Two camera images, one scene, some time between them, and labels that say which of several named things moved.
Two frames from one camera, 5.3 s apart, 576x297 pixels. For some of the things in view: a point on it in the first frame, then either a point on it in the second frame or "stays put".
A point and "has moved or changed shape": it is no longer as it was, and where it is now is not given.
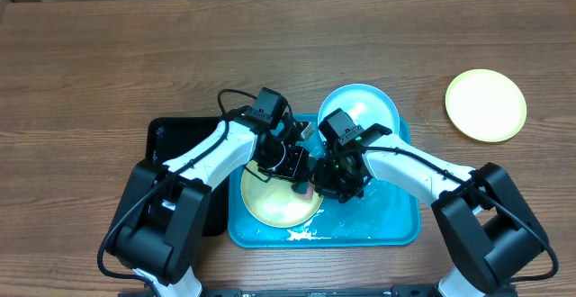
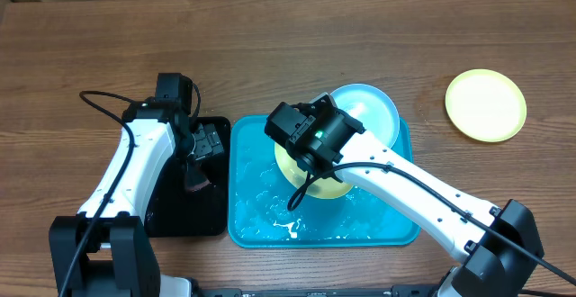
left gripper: x=294 y=171 -> x=210 y=141
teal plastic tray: x=379 y=220 stays put
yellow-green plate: x=270 y=198 has moved or changed shape
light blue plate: x=366 y=104 stays put
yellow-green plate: x=486 y=105 stays put
